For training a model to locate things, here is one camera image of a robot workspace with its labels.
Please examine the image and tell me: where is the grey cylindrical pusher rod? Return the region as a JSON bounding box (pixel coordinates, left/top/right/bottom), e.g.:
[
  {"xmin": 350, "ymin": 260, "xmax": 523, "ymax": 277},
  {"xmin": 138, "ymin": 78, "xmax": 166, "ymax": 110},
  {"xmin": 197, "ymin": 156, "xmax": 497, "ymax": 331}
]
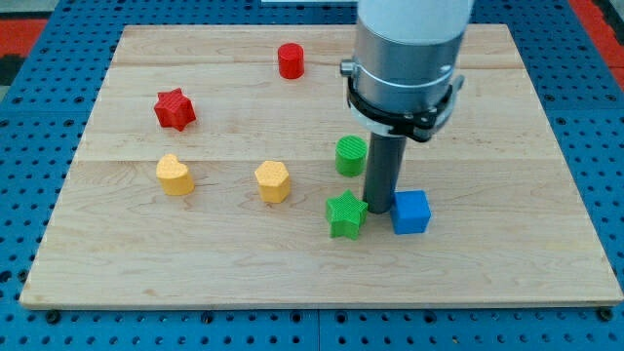
[{"xmin": 363, "ymin": 134, "xmax": 407, "ymax": 214}]

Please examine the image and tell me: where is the black tool mount bracket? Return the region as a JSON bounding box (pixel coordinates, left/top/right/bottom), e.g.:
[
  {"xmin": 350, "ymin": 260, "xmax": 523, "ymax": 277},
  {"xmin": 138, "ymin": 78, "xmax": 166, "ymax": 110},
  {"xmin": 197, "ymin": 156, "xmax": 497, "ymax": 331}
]
[{"xmin": 347, "ymin": 75, "xmax": 465, "ymax": 142}]

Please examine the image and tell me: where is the green star block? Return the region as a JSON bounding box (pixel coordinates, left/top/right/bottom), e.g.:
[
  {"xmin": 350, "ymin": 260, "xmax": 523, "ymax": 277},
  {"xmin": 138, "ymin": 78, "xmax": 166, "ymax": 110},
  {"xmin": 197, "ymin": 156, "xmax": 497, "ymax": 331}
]
[{"xmin": 326, "ymin": 189, "xmax": 369, "ymax": 240}]

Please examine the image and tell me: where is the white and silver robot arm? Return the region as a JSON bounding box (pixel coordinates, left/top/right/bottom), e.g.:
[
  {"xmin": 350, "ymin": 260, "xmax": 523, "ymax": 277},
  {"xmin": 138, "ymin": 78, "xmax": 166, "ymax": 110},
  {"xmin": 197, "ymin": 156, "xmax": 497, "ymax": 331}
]
[{"xmin": 340, "ymin": 0, "xmax": 474, "ymax": 214}]

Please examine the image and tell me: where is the blue cube block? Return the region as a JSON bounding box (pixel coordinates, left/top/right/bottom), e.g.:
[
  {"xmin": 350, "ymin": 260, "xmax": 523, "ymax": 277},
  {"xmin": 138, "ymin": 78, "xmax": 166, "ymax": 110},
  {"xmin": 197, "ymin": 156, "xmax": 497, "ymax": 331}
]
[{"xmin": 390, "ymin": 190, "xmax": 431, "ymax": 235}]

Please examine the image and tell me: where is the red star block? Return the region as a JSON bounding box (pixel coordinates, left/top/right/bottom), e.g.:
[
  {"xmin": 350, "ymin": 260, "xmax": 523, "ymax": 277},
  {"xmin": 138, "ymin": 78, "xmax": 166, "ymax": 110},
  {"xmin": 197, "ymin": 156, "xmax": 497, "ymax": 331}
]
[{"xmin": 154, "ymin": 88, "xmax": 196, "ymax": 132}]

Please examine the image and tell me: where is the green cylinder block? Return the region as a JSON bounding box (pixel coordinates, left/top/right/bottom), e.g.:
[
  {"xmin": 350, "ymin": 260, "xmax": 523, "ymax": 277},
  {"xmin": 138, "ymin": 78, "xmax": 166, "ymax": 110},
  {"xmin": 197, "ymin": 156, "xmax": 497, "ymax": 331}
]
[{"xmin": 335, "ymin": 135, "xmax": 368, "ymax": 176}]

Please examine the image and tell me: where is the yellow hexagon block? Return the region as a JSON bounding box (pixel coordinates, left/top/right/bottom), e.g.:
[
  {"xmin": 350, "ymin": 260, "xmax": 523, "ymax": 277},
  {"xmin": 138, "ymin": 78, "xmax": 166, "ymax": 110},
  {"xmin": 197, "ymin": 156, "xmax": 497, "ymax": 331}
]
[{"xmin": 254, "ymin": 160, "xmax": 291, "ymax": 204}]

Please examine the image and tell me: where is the red cylinder block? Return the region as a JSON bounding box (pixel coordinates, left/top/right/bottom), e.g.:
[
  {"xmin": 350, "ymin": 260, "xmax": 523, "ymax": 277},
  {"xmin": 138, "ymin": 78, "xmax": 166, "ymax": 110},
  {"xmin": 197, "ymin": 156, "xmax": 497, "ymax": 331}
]
[{"xmin": 277, "ymin": 42, "xmax": 304, "ymax": 80}]

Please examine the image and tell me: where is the light wooden board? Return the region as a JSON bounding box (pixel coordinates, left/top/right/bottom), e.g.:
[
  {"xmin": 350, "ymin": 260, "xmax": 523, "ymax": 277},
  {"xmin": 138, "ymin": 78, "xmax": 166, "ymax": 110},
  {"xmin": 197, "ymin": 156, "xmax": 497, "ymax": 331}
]
[{"xmin": 20, "ymin": 24, "xmax": 623, "ymax": 310}]

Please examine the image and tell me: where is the yellow heart block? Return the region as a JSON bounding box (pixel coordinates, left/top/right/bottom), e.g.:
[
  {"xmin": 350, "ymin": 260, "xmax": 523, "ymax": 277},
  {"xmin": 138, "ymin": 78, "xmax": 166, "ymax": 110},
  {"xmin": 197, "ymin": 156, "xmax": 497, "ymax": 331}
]
[{"xmin": 156, "ymin": 154, "xmax": 195, "ymax": 196}]

